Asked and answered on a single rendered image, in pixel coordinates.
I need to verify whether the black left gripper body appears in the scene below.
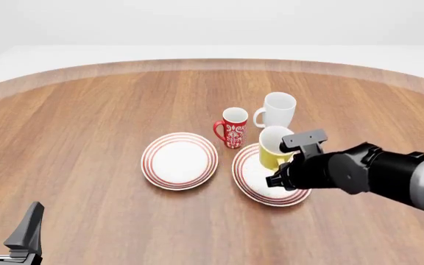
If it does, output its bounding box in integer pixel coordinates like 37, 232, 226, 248
0, 251, 44, 265

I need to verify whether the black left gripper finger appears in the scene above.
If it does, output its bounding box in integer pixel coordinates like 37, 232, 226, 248
3, 201, 46, 256

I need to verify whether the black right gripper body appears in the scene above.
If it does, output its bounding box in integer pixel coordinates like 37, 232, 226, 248
265, 161, 302, 192

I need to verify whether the yellow and white mug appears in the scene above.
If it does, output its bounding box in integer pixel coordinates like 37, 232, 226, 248
258, 125, 296, 172

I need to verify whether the white plate with red rings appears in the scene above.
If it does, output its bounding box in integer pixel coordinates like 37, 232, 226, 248
140, 132, 219, 192
231, 142, 314, 208

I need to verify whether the red mug with white pattern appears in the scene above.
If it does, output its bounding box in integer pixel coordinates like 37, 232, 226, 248
213, 106, 250, 150

